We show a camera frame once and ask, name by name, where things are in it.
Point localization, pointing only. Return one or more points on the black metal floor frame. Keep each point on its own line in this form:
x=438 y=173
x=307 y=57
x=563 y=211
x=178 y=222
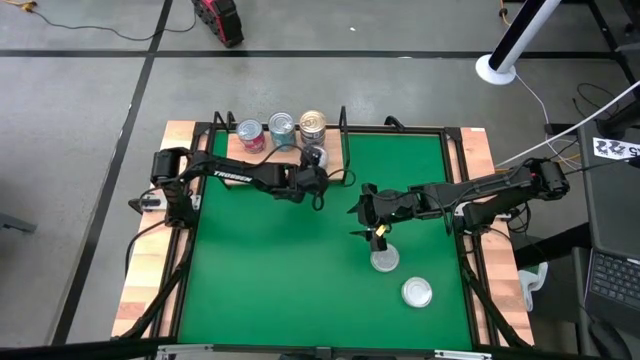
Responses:
x=607 y=30

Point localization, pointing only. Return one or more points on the black office chair part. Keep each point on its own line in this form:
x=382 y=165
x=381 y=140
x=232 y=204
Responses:
x=607 y=345

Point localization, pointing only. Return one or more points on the green table mat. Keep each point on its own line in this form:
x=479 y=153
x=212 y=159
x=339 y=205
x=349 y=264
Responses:
x=260 y=280

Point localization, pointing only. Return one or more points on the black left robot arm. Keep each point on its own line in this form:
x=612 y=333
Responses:
x=235 y=176

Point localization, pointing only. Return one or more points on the black laptop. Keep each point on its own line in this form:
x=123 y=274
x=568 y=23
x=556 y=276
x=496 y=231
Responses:
x=617 y=285

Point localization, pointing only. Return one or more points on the white fiducial marker sheet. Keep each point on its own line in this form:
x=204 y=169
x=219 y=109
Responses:
x=615 y=148

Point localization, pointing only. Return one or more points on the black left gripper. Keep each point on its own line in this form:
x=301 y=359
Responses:
x=305 y=182

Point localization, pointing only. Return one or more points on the red and black floor device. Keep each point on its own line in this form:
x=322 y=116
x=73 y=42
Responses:
x=220 y=20

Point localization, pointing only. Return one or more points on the white pole with round base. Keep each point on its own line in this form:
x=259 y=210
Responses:
x=495 y=70

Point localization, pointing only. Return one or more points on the silver metal frame plate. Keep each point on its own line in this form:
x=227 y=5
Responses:
x=182 y=352
x=462 y=355

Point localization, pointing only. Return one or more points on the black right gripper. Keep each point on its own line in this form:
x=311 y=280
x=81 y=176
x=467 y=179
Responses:
x=385 y=205

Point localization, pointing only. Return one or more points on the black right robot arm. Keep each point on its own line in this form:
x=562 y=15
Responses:
x=500 y=187

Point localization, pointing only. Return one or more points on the yellow gripper tag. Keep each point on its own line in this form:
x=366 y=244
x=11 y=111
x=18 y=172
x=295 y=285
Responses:
x=381 y=230

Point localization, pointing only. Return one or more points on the dark grey desk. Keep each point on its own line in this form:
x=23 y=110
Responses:
x=615 y=200

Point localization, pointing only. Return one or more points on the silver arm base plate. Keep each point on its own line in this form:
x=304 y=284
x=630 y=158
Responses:
x=195 y=202

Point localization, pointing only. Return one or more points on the black frame clamp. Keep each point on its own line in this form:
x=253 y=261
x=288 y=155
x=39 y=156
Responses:
x=395 y=121

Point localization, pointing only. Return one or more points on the grey metal foot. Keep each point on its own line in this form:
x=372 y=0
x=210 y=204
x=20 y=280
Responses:
x=15 y=223

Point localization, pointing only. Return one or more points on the black aluminium table frame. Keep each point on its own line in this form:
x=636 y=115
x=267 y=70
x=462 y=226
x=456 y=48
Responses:
x=410 y=130

